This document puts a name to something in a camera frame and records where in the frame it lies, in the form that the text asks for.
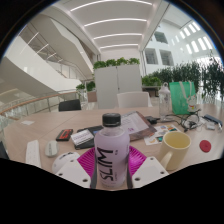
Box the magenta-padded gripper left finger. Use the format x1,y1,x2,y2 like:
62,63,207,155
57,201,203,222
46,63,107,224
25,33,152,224
54,146,98,189

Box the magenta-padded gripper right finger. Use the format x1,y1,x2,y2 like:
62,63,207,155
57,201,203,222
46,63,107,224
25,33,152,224
126,145,170,189

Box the lilac drink bottle black cap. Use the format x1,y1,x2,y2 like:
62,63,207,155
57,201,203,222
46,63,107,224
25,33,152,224
93,112,131,190

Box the clear plastic water bottle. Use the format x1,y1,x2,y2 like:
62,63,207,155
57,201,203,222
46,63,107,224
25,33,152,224
157,82,172,118

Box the large white computer mouse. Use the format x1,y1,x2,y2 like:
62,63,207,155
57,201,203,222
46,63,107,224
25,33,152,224
51,151,81,174

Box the small grey-white computer mouse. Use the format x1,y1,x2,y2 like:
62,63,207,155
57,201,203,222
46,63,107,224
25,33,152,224
44,140,60,158

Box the pale yellow mug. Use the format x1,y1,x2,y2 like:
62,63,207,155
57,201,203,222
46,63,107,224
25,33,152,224
157,130,192,172

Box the white card box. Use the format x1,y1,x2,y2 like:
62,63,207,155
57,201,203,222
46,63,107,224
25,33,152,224
70,129,95,147

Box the colourful sticker sheet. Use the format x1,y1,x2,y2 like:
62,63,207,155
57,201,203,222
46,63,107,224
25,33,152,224
143,124,180,146

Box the red and black small box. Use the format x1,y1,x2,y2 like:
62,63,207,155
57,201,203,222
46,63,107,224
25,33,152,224
55,128,74,142

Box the white power strip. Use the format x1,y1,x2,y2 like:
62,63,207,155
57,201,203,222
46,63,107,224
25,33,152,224
25,139,43,169

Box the brown-edged printed booklet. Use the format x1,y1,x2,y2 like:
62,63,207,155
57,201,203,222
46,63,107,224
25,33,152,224
120,110,158,142

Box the black charger block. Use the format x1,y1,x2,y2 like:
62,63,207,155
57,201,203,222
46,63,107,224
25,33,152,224
144,115,161,125

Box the flat round red coaster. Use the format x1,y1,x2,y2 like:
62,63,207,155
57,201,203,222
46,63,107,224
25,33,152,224
198,139,212,154

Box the black chair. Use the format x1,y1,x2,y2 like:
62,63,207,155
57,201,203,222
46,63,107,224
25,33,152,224
58,98,82,112

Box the white paper slip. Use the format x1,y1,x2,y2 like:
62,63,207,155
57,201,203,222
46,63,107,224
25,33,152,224
20,119,36,126

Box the white chair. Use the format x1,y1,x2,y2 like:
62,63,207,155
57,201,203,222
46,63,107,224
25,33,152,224
116,91,153,109

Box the long white plastic packet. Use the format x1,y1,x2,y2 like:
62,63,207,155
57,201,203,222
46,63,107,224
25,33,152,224
205,121,217,130

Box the green tote bag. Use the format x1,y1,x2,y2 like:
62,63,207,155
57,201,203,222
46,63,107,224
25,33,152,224
168,80,197,116

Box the brown planter with green plants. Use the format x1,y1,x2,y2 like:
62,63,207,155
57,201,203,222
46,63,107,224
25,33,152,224
75,80,98,103

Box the dark planter with green plants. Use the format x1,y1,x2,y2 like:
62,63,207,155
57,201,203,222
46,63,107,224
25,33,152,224
141,75,162,98

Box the white cabinet with plants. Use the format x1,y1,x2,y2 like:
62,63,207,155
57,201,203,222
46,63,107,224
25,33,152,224
93,57,143,109

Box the row of tall green plants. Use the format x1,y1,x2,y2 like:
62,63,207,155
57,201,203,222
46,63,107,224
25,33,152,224
156,53,224,101

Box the ceiling light strips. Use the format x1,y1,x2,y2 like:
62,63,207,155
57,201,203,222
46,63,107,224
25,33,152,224
69,0,153,51

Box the tangled black cables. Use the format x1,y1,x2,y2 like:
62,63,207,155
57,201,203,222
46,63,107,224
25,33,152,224
166,111,204,131

